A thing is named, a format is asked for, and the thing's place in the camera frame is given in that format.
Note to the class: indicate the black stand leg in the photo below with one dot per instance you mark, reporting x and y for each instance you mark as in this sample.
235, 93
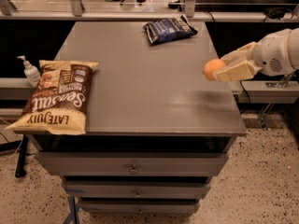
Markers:
20, 172

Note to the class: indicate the brown yellow chip bag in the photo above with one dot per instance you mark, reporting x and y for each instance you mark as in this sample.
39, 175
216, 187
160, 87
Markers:
59, 102

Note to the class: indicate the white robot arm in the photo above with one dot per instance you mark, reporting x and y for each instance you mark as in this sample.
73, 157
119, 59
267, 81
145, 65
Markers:
274, 55

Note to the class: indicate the grey drawer cabinet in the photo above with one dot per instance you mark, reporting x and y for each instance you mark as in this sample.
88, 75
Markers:
157, 130

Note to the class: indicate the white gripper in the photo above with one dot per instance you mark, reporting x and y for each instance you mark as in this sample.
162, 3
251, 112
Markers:
270, 54

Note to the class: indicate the blue chip bag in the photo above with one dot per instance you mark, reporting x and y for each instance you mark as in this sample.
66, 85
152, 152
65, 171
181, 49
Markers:
167, 30

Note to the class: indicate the orange fruit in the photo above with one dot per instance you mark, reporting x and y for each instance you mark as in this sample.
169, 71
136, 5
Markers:
212, 66

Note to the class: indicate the clear pump sanitizer bottle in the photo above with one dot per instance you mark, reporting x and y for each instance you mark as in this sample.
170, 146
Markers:
31, 72

